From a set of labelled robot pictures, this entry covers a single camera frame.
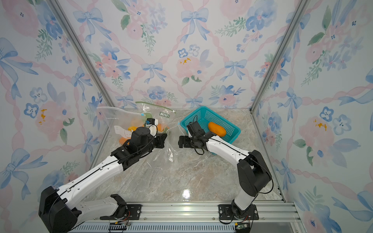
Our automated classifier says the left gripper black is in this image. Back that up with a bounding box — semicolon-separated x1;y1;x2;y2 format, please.
140;132;168;158

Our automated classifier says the clear zip-top bag green print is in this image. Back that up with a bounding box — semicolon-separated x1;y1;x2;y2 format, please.
136;102;177;133

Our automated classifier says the orange mango basket back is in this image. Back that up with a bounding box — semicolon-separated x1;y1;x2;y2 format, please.
208;122;226;137

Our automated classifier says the clear plastic bag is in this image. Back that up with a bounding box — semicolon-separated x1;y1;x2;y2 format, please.
97;107;146;145
141;125;185;171

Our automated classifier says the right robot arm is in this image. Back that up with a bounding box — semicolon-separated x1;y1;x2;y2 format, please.
178;121;274;219

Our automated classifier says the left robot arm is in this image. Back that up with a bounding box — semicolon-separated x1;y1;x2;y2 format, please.
38;127;167;233

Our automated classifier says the teal plastic basket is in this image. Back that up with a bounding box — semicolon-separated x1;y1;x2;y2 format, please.
180;106;241;144

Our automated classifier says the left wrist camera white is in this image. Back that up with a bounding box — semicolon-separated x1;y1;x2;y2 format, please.
145;118;158;137

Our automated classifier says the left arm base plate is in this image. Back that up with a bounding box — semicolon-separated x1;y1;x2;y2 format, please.
100;204;142;220

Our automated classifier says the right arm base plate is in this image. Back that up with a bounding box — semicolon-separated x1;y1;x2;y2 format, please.
218;204;259;220

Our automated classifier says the aluminium frame rail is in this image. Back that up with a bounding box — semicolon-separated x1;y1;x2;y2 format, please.
51;201;307;233

